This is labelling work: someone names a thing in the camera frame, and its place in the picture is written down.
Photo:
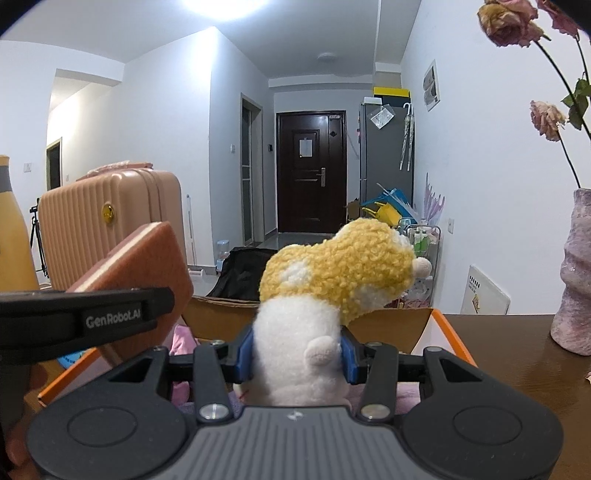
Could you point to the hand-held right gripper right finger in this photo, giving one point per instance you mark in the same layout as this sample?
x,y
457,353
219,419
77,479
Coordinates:
x,y
352,362

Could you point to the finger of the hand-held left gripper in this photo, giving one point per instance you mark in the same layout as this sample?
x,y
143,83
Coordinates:
x,y
158,307

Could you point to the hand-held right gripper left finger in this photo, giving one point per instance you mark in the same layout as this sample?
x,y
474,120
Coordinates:
x,y
244,357

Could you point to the orange-red cardboard box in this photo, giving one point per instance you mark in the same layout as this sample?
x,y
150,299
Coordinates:
x,y
383,327

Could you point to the pink layered sponge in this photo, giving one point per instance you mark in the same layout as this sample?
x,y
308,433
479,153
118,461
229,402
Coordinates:
x,y
143,258

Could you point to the yellow and white plush toy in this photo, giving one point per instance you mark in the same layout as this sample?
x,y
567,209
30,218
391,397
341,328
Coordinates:
x,y
295,332

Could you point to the light blue soft tissue pack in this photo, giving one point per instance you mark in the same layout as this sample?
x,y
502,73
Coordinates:
x,y
74,360

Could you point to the pink satin cloth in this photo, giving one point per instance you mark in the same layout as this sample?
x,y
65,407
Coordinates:
x,y
182,341

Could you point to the clear water jug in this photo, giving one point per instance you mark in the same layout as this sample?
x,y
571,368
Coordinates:
x,y
222,256

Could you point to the white mop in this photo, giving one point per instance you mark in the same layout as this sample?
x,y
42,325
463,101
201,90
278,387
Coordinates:
x,y
190,230

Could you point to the black bag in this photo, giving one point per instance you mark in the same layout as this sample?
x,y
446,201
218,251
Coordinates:
x,y
240,272

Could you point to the yellow thermos jug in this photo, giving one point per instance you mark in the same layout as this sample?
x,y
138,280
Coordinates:
x,y
14,240

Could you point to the black tripod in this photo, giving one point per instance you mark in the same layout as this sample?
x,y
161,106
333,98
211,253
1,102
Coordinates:
x,y
39,230

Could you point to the pink ribbed suitcase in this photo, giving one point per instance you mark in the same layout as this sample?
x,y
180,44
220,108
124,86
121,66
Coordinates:
x,y
92,217

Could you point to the metal trolley rack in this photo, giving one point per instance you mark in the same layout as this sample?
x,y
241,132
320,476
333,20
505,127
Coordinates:
x,y
427,240

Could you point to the pink fluffy cloth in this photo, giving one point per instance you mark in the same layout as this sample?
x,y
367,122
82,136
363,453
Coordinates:
x,y
115,168

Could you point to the small brown cardboard box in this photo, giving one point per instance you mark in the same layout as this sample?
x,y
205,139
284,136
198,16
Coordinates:
x,y
354,210

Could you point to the white flat board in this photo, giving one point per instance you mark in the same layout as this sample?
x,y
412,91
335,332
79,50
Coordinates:
x,y
489,290

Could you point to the glass interior door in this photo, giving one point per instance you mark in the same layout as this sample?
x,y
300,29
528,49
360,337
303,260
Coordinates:
x,y
249,175

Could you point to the dark brown entrance door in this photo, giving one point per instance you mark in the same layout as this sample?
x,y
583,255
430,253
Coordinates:
x,y
295,198

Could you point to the grey refrigerator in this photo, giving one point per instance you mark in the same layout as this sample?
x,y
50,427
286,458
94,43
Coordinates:
x,y
383,161

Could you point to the white paper notice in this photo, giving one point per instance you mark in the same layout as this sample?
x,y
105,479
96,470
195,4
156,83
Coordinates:
x,y
305,147

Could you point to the white folded umbrella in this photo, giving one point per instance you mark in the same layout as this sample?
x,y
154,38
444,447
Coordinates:
x,y
407,138

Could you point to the purple textured vase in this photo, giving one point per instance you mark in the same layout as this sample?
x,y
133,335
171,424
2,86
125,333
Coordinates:
x,y
575,277

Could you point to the clear plastic bag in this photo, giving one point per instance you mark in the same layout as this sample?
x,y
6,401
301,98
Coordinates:
x,y
382,117

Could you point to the yellow and black box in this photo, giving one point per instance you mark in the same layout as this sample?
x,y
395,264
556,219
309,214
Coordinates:
x,y
392,94

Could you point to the white electrical panel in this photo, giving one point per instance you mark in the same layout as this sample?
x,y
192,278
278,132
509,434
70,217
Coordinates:
x,y
431,85

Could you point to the round ceiling lamp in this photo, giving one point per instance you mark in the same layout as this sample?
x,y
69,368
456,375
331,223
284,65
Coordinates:
x,y
327,57

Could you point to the dried pink rose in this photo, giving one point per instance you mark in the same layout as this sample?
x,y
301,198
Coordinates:
x,y
508,23
547,120
561,18

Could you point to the white wall socket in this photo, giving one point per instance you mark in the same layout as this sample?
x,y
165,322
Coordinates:
x,y
450,225

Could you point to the blue plastic frame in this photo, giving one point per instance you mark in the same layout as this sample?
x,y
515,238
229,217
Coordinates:
x,y
397,196

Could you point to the purple wall decal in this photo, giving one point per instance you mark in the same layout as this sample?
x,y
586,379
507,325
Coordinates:
x,y
435,203

